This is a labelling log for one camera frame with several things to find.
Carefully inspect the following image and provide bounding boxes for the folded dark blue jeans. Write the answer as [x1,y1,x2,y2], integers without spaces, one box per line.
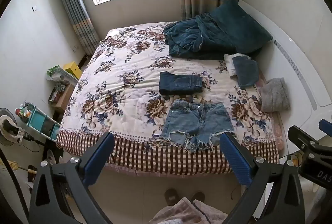
[158,71,203,96]

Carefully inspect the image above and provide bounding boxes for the brown slipper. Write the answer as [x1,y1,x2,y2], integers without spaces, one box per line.
[191,191,205,203]
[164,188,178,206]

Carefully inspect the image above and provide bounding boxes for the grey fluffy garment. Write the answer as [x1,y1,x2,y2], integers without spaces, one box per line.
[260,77,291,113]

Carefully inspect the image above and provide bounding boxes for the teal storage cart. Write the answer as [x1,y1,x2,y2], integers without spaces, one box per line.
[15,100,62,143]

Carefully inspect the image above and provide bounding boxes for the floral bedspread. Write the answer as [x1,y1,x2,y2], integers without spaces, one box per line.
[55,21,281,176]

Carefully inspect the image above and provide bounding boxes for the cardboard box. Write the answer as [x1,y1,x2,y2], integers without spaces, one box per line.
[49,83,76,111]

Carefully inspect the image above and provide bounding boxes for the person's pink fluffy clothing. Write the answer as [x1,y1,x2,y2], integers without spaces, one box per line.
[149,197,229,224]

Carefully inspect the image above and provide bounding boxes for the light blue denim shorts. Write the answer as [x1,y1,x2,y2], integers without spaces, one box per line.
[155,99,236,153]

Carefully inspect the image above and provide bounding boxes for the teal velvet blanket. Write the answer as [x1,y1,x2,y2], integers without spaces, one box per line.
[163,13,235,60]

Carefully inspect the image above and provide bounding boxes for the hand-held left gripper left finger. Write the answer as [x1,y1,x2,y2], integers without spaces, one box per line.
[29,132,116,224]

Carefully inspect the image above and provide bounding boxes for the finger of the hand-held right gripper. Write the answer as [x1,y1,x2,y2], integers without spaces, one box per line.
[287,125,325,153]
[319,118,332,138]

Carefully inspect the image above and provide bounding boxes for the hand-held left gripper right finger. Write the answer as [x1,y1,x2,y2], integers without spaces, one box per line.
[220,132,306,224]

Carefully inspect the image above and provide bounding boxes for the folded faded blue jeans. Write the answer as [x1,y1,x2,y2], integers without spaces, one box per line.
[232,56,260,89]

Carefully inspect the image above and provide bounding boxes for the standing fan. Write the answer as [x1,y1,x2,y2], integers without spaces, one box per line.
[0,107,26,147]

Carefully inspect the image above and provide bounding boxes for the white bed headboard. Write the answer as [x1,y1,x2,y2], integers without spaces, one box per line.
[238,0,332,142]

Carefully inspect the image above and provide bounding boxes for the white folded cloth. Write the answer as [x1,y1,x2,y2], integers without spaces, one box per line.
[223,53,251,77]

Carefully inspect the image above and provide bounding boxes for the black cable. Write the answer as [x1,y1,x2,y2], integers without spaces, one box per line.
[191,200,209,224]

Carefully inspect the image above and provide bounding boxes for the yellow box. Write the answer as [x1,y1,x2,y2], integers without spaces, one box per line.
[63,61,83,79]

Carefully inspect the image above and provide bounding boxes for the teal pillow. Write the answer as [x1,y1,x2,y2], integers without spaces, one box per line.
[209,0,273,55]

